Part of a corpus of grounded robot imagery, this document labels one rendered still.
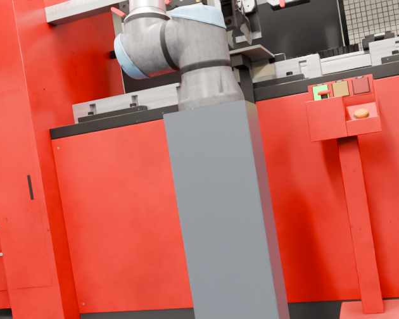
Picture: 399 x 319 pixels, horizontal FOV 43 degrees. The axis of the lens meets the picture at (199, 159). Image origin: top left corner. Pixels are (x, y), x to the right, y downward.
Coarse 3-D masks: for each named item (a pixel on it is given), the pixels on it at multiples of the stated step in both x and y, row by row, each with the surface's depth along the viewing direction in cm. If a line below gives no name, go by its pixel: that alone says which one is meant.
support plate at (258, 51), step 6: (246, 48) 165; (252, 48) 164; (258, 48) 165; (264, 48) 170; (246, 54) 173; (252, 54) 175; (258, 54) 177; (264, 54) 179; (270, 54) 181; (252, 60) 187; (258, 60) 189
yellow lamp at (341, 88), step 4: (332, 84) 160; (336, 84) 160; (340, 84) 159; (344, 84) 159; (336, 88) 160; (340, 88) 159; (344, 88) 159; (336, 92) 160; (340, 92) 159; (344, 92) 159
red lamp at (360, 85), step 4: (352, 80) 158; (356, 80) 158; (360, 80) 157; (364, 80) 157; (356, 84) 158; (360, 84) 157; (364, 84) 157; (368, 84) 157; (356, 88) 158; (360, 88) 157; (364, 88) 157; (368, 88) 157; (356, 92) 158; (360, 92) 158
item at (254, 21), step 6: (252, 18) 191; (258, 18) 191; (240, 24) 192; (252, 24) 191; (258, 24) 190; (234, 30) 193; (240, 30) 193; (252, 30) 191; (258, 30) 190; (240, 36) 193; (252, 36) 192; (258, 36) 191
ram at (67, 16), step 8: (48, 0) 215; (56, 0) 214; (64, 0) 213; (104, 0) 207; (112, 0) 206; (120, 0) 204; (72, 8) 212; (80, 8) 210; (88, 8) 209; (96, 8) 208; (104, 8) 210; (48, 16) 216; (56, 16) 214; (64, 16) 213; (72, 16) 214; (80, 16) 216; (88, 16) 218; (56, 24) 221
